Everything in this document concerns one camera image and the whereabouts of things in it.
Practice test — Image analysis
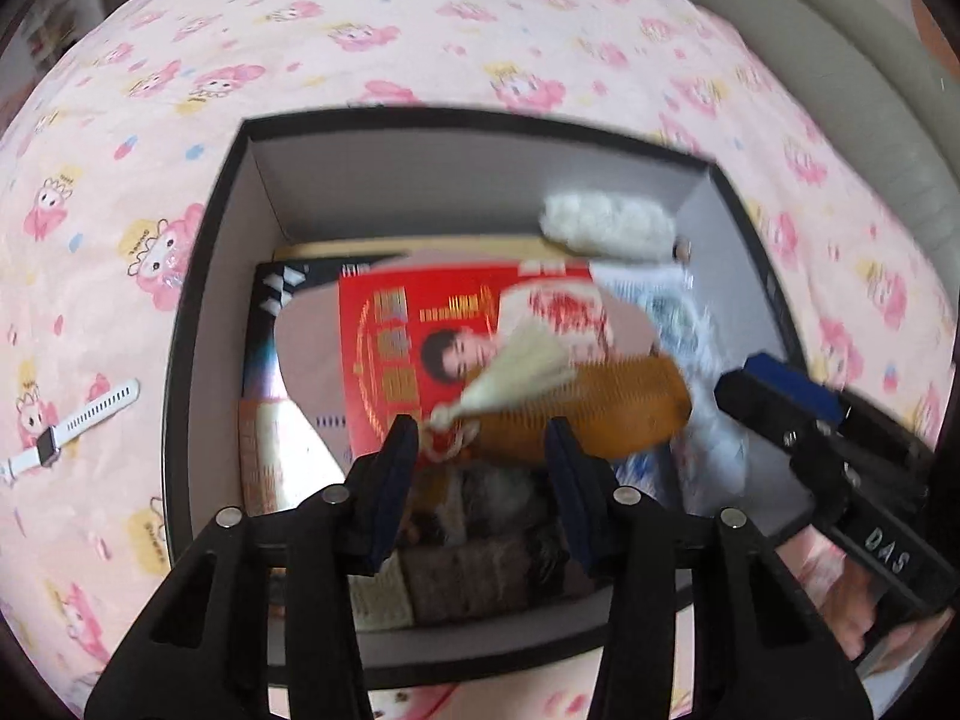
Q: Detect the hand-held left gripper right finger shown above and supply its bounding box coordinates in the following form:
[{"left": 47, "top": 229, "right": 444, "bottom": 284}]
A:
[{"left": 544, "top": 418, "right": 875, "bottom": 720}]

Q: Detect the cream tassel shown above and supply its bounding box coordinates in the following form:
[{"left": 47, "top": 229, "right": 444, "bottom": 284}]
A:
[{"left": 429, "top": 315, "right": 578, "bottom": 428}]

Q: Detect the red envelope with portrait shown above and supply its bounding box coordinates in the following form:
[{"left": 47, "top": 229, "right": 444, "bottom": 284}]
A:
[{"left": 337, "top": 259, "right": 661, "bottom": 466}]

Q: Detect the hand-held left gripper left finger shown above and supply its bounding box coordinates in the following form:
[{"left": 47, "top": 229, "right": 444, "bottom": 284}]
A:
[{"left": 82, "top": 415, "right": 419, "bottom": 720}]

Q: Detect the grey padded headboard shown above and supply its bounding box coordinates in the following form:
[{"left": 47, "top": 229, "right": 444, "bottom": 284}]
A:
[{"left": 686, "top": 0, "right": 960, "bottom": 263}]

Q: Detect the white fluffy roll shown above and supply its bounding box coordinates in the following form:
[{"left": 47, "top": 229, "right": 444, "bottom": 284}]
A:
[{"left": 541, "top": 191, "right": 680, "bottom": 265}]

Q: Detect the person's right hand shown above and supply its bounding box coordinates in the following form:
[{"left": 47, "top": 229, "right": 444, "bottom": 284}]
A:
[{"left": 825, "top": 562, "right": 960, "bottom": 665}]

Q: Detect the white blue printed plastic bag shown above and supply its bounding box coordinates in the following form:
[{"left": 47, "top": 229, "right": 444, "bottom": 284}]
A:
[{"left": 592, "top": 262, "right": 751, "bottom": 518}]

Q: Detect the brown cloth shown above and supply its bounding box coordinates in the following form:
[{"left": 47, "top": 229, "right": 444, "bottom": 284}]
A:
[{"left": 397, "top": 465, "right": 601, "bottom": 623}]

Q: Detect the black booklet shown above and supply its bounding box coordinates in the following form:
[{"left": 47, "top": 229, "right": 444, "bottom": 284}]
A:
[{"left": 244, "top": 259, "right": 406, "bottom": 398}]

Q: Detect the peach printed card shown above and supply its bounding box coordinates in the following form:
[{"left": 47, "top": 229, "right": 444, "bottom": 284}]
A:
[{"left": 238, "top": 397, "right": 353, "bottom": 522}]

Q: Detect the wooden comb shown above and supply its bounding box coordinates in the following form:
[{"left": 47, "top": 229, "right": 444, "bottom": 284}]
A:
[{"left": 461, "top": 356, "right": 695, "bottom": 462}]

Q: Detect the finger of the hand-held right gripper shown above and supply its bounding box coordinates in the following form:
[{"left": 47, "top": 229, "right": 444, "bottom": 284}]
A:
[
  {"left": 742, "top": 351, "right": 845, "bottom": 425},
  {"left": 714, "top": 371, "right": 848, "bottom": 496}
]

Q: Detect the black storage box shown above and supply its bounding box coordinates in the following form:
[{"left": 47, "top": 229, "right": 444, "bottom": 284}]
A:
[{"left": 163, "top": 106, "right": 815, "bottom": 691}]

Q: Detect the white smart watch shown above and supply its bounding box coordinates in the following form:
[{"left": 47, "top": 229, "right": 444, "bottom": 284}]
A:
[{"left": 0, "top": 379, "right": 141, "bottom": 488}]

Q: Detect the yellow flat board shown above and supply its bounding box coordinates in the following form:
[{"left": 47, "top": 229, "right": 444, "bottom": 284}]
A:
[{"left": 274, "top": 236, "right": 556, "bottom": 265}]

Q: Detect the pink printed blanket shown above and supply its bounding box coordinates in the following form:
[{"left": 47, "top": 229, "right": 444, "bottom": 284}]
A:
[{"left": 0, "top": 0, "right": 953, "bottom": 720}]

